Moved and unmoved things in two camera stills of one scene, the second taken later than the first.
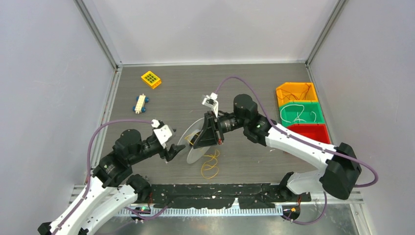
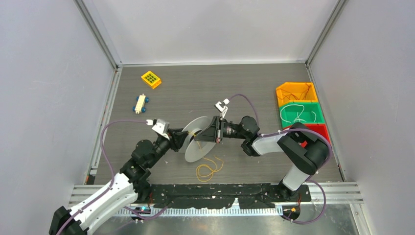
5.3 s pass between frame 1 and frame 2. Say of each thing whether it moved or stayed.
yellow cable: moved
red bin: stayed
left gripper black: moved
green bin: stayed
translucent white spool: stayed
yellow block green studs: stayed
